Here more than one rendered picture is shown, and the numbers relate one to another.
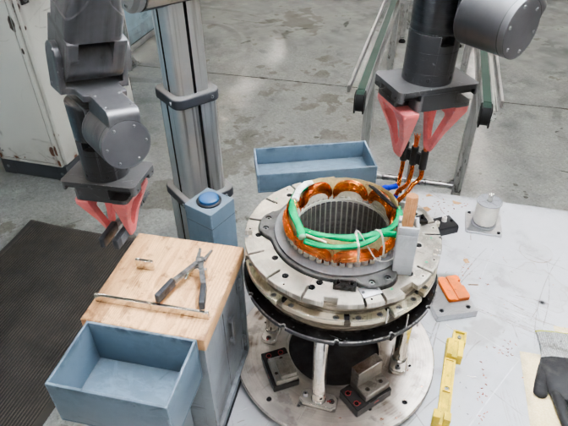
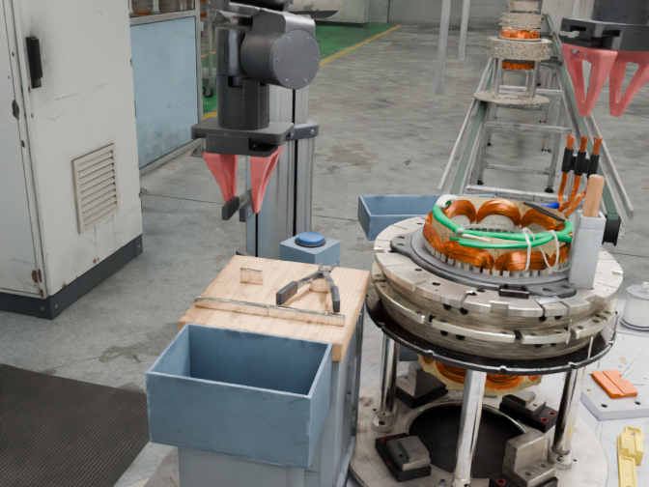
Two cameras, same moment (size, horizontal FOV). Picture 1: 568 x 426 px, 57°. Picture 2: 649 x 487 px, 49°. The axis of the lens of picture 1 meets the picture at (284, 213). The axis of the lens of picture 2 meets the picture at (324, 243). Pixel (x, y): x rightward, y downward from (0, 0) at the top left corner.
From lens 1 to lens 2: 32 cm
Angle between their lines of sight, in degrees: 16
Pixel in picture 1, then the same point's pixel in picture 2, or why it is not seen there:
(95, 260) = (84, 415)
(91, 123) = (258, 37)
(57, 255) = (31, 407)
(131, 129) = (304, 42)
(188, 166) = (273, 217)
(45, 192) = (16, 330)
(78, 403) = (183, 405)
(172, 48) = not seen: hidden behind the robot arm
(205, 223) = not seen: hidden behind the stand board
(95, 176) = (235, 120)
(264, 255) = (404, 268)
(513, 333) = not seen: outside the picture
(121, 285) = (223, 295)
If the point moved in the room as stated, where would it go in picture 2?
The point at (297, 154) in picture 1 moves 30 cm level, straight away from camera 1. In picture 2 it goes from (410, 207) to (397, 161)
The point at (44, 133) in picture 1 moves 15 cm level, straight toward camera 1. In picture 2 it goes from (29, 250) to (35, 264)
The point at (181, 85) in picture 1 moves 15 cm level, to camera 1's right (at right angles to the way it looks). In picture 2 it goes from (279, 113) to (366, 116)
